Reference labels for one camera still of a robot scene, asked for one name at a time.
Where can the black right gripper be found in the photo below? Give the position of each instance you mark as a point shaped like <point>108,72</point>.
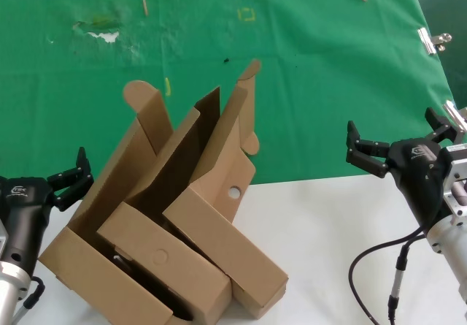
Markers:
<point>416,171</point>

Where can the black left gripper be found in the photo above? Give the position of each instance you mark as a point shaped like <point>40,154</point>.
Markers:
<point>22,208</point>

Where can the cardboard box with round hole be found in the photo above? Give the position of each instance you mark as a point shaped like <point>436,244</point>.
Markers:
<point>219,237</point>

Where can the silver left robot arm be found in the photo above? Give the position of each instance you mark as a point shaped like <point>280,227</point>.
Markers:
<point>9,288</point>

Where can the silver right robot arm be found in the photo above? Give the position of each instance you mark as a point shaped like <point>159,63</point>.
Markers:
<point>448,248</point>

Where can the large open cardboard box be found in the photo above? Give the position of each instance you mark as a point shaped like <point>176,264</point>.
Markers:
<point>62,255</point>

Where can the cardboard box with embossed circle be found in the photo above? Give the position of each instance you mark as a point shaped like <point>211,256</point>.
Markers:
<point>146,237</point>

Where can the silver metal binder clip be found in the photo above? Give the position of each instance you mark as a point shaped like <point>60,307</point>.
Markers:
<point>427,42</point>

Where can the green table cloth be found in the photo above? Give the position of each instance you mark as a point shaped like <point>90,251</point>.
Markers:
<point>310,84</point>

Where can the yellow tape strip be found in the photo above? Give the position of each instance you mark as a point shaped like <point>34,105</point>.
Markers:
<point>168,87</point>

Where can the long tan tape strip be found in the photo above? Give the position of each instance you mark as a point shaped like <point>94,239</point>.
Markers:
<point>145,6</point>

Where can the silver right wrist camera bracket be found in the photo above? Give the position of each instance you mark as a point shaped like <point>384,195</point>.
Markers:
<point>456,179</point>

